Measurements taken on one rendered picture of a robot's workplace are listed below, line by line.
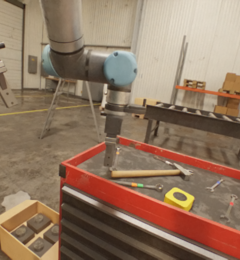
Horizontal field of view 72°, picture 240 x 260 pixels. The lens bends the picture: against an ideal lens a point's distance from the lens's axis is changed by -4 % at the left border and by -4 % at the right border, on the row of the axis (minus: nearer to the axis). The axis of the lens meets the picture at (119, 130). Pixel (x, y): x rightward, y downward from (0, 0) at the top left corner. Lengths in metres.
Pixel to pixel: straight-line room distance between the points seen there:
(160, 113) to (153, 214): 3.04
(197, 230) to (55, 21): 0.59
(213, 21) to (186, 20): 1.11
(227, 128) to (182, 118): 0.81
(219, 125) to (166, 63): 5.66
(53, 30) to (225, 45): 8.45
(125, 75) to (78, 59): 0.11
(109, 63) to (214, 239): 0.51
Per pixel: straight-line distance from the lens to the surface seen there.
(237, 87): 7.41
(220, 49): 8.64
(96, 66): 0.40
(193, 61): 8.55
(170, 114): 3.48
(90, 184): 0.61
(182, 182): 0.75
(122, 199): 0.57
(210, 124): 3.50
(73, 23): 0.37
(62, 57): 0.40
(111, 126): 0.49
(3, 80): 0.46
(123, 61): 0.38
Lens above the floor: 1.25
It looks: 16 degrees down
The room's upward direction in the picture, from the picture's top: 9 degrees clockwise
